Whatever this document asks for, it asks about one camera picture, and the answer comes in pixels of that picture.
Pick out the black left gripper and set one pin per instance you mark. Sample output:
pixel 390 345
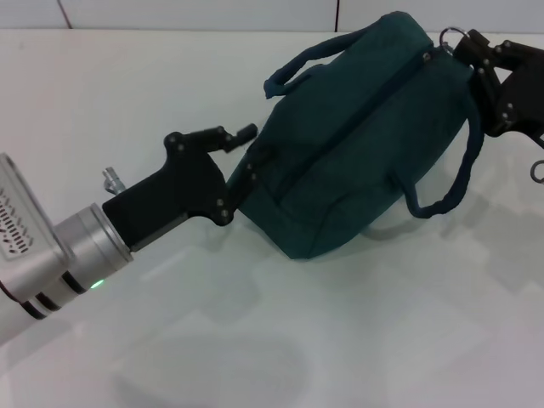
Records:
pixel 174 195

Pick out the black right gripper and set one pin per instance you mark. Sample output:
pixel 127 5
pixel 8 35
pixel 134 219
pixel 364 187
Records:
pixel 523 93

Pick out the dark teal fabric lunch bag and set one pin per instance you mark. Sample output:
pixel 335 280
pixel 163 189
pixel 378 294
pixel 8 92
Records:
pixel 361 149

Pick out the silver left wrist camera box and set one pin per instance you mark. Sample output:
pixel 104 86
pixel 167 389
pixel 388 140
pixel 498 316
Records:
pixel 25 229

